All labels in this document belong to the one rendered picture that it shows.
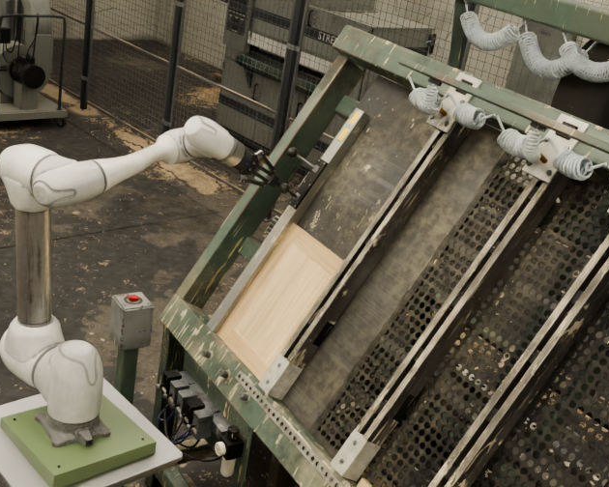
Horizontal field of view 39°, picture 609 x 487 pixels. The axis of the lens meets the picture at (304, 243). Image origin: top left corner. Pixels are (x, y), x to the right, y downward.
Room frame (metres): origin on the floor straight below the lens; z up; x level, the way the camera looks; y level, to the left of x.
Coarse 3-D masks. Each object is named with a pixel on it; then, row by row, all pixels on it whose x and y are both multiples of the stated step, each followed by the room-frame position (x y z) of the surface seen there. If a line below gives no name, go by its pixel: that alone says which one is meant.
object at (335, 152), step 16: (352, 128) 2.95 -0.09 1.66; (336, 144) 2.94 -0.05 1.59; (336, 160) 2.92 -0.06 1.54; (320, 176) 2.89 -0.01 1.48; (288, 208) 2.87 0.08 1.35; (304, 208) 2.86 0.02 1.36; (288, 224) 2.83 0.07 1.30; (272, 240) 2.81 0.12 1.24; (256, 256) 2.80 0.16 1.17; (256, 272) 2.76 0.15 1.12; (240, 288) 2.74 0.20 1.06; (224, 304) 2.73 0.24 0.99; (224, 320) 2.70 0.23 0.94
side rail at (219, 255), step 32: (352, 64) 3.22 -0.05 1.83; (320, 96) 3.15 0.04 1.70; (288, 128) 3.14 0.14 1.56; (320, 128) 3.16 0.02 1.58; (288, 160) 3.09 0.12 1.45; (256, 192) 3.02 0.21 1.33; (224, 224) 3.00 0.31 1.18; (256, 224) 3.03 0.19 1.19; (224, 256) 2.96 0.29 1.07; (192, 288) 2.89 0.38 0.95
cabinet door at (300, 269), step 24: (288, 240) 2.79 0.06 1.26; (312, 240) 2.72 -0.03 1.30; (288, 264) 2.72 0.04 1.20; (312, 264) 2.65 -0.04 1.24; (336, 264) 2.59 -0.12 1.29; (264, 288) 2.71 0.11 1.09; (288, 288) 2.64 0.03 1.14; (312, 288) 2.58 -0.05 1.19; (240, 312) 2.69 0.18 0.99; (264, 312) 2.63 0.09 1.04; (288, 312) 2.57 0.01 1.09; (240, 336) 2.61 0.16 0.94; (264, 336) 2.56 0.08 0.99; (288, 336) 2.50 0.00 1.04; (264, 360) 2.48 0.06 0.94
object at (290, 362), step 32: (448, 128) 2.59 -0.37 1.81; (416, 160) 2.62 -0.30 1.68; (448, 160) 2.63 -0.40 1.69; (416, 192) 2.57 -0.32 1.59; (384, 224) 2.52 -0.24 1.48; (352, 256) 2.50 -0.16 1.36; (352, 288) 2.47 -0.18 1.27; (320, 320) 2.41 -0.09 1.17; (288, 352) 2.39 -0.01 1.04; (288, 384) 2.36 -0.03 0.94
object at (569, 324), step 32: (608, 256) 2.06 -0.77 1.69; (576, 288) 2.01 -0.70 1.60; (608, 288) 2.02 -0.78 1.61; (576, 320) 1.96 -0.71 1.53; (544, 352) 1.93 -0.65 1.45; (512, 384) 1.92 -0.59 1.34; (480, 416) 1.89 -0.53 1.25; (512, 416) 1.89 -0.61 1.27; (480, 448) 1.83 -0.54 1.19; (448, 480) 1.82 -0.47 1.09
